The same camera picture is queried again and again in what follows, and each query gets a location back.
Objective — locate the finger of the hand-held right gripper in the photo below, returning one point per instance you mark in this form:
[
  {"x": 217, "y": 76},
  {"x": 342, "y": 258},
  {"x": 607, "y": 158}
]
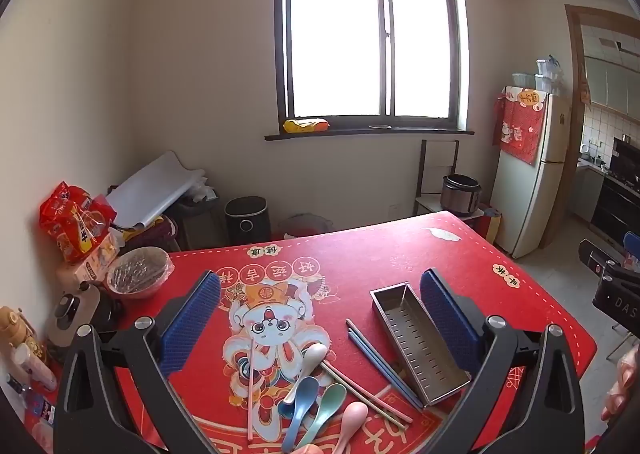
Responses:
[{"x": 595, "y": 259}]

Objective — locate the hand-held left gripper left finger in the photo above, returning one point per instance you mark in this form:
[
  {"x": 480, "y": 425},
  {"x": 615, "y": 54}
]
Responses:
[{"x": 192, "y": 324}]

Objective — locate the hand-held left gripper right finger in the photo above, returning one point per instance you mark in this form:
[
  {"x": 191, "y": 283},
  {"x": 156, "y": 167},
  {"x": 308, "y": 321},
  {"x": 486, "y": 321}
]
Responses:
[{"x": 450, "y": 329}]

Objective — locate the metal utensil box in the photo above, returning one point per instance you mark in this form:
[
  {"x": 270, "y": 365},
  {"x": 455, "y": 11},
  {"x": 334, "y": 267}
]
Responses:
[{"x": 415, "y": 359}]

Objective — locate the blue chopstick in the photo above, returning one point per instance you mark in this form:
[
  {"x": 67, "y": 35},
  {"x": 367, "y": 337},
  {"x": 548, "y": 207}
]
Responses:
[
  {"x": 387, "y": 365},
  {"x": 380, "y": 368}
]

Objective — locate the pink chopstick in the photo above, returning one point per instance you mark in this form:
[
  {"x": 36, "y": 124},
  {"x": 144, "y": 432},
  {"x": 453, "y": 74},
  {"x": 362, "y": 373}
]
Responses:
[
  {"x": 380, "y": 401},
  {"x": 252, "y": 384}
]

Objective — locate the white spoon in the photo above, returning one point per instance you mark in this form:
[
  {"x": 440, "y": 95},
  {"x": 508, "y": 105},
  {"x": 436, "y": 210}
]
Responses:
[{"x": 315, "y": 355}]

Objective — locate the blue spoon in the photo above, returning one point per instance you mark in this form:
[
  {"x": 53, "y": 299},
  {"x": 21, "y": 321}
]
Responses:
[{"x": 302, "y": 394}]

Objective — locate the pink spoon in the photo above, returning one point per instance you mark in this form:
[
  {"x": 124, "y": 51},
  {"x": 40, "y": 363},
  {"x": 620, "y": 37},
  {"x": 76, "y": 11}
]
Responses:
[{"x": 352, "y": 418}]

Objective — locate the green spoon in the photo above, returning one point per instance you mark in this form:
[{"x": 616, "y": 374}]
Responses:
[{"x": 330, "y": 398}]

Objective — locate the person's right hand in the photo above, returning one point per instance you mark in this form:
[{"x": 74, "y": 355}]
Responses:
[{"x": 625, "y": 384}]

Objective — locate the black kitchen oven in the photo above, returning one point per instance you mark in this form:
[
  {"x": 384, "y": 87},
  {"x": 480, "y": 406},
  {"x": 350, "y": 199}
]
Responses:
[{"x": 617, "y": 199}]

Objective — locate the bowl covered with plastic wrap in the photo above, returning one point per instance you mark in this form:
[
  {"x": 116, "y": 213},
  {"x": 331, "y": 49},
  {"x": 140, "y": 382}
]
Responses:
[{"x": 139, "y": 271}]

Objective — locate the white fridge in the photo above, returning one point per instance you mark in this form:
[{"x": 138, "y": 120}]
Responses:
[{"x": 525, "y": 204}]

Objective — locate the red printed table mat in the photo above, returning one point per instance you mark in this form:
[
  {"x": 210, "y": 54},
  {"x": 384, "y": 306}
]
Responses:
[{"x": 400, "y": 254}]

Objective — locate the black electric pot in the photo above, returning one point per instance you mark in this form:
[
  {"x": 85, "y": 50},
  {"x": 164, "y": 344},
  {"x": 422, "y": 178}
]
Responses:
[{"x": 80, "y": 314}]

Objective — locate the yellow snack box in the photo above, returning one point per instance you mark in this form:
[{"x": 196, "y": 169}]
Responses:
[{"x": 97, "y": 259}]

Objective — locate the black air fryer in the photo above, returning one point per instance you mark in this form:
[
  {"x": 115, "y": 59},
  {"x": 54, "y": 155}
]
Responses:
[{"x": 247, "y": 221}]

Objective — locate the black rice cooker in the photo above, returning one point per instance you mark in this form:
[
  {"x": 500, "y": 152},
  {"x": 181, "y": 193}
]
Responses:
[{"x": 460, "y": 194}]

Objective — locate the white rolled board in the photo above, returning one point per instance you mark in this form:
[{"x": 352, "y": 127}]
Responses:
[{"x": 150, "y": 189}]

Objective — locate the red round stool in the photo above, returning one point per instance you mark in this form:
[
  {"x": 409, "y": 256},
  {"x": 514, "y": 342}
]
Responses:
[{"x": 305, "y": 226}]

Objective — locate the red printed cloth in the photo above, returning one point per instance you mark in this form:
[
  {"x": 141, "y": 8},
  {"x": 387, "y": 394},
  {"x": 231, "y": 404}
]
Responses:
[{"x": 520, "y": 129}]

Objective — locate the red snack bag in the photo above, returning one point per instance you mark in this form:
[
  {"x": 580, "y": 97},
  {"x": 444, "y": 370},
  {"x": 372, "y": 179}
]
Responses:
[{"x": 70, "y": 224}]

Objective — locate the white bottle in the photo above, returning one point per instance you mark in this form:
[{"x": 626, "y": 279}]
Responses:
[{"x": 35, "y": 366}]

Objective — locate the beige bottle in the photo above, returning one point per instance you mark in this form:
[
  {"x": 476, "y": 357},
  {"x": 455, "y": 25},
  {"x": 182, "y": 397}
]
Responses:
[{"x": 15, "y": 329}]

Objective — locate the clear plastic container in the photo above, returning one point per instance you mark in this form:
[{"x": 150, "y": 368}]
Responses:
[{"x": 547, "y": 77}]

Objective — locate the yellow bag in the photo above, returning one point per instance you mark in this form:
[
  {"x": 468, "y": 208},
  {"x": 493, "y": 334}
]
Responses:
[{"x": 306, "y": 126}]

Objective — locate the dark framed window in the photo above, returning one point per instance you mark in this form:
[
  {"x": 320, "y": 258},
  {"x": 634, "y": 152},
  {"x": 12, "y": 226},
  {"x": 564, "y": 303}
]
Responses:
[{"x": 340, "y": 34}]

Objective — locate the wooden door frame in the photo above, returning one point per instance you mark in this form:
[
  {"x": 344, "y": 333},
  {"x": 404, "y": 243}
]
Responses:
[{"x": 575, "y": 34}]

